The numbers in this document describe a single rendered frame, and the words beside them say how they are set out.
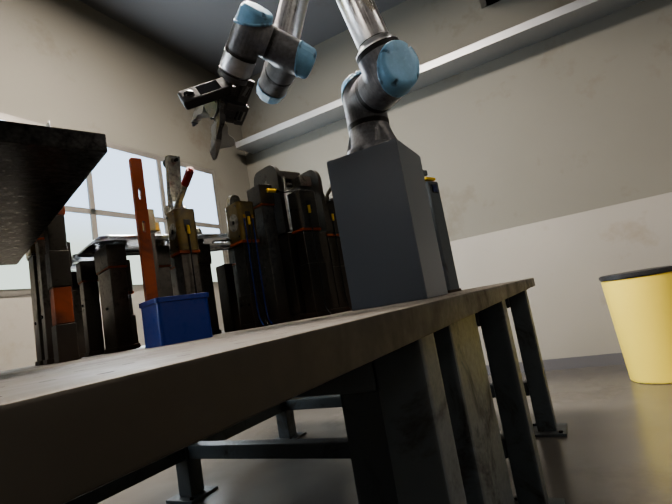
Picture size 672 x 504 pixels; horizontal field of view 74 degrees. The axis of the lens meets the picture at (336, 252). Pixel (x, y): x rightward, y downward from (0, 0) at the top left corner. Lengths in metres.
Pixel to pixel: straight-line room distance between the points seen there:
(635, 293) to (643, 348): 0.31
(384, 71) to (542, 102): 2.87
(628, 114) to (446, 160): 1.30
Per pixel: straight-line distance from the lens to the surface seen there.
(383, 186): 1.13
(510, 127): 3.91
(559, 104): 3.92
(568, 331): 3.74
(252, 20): 1.09
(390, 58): 1.16
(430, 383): 0.69
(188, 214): 1.30
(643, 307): 3.06
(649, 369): 3.14
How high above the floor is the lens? 0.71
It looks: 7 degrees up
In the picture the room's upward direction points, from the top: 10 degrees counter-clockwise
